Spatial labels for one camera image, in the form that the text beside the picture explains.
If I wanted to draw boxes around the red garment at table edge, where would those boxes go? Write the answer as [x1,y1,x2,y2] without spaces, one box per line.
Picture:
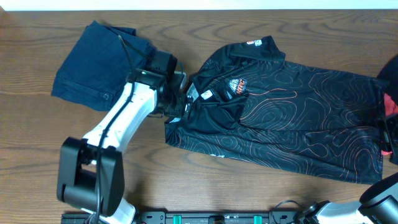
[382,93,397,156]

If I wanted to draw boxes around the folded navy blue trousers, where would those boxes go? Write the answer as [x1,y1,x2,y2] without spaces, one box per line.
[51,21,156,111]

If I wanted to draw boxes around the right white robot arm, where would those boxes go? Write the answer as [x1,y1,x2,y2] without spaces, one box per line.
[295,174,397,224]

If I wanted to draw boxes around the black jersey with orange lines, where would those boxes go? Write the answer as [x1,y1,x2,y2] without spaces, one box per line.
[165,36,386,184]

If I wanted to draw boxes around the black garment at table edge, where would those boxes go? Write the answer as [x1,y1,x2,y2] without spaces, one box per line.
[377,55,398,96]

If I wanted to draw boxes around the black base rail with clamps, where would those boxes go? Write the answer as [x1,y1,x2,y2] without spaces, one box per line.
[60,200,312,224]

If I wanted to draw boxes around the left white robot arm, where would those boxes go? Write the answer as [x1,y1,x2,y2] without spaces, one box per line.
[57,51,192,223]

